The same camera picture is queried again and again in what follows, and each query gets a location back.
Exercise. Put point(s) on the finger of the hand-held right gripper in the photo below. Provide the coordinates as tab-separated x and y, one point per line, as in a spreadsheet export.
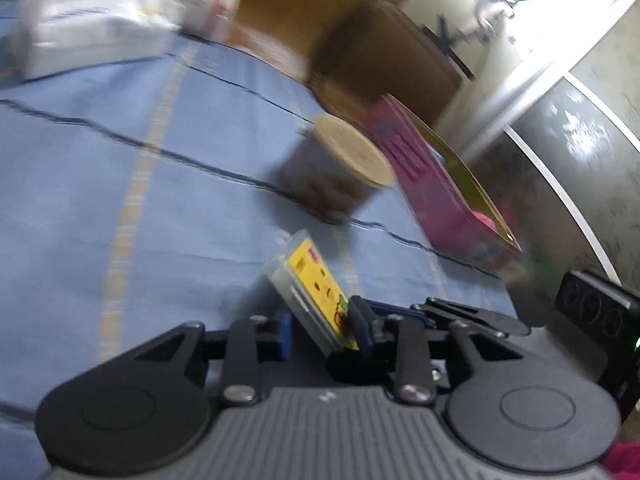
475	317

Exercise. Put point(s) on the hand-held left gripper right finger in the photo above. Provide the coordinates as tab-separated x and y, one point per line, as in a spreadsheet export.
362	330

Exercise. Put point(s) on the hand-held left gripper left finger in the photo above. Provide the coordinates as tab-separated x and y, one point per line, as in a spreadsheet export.
285	337

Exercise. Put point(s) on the clear cotton swab pack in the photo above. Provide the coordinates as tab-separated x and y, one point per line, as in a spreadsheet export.
315	285

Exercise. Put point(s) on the pink cardboard box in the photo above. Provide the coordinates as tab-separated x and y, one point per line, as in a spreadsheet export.
425	190

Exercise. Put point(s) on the round biscuit can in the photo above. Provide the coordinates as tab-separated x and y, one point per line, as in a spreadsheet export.
325	185

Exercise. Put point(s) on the grey glass door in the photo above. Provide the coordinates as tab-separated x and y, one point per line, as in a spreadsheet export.
590	160

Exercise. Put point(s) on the pink cloth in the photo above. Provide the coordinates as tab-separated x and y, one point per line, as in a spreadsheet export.
627	462

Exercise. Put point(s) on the blue checked tablecloth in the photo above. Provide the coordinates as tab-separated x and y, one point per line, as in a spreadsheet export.
75	185

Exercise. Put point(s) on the brown chair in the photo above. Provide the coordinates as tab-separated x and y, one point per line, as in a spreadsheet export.
380	55

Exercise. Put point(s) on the black tape strips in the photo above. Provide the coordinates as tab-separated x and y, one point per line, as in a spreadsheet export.
442	35

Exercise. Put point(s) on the clear plastic bag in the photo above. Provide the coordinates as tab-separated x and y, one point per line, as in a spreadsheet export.
210	5

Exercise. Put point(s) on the large white tissue pack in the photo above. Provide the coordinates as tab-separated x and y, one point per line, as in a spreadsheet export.
90	35

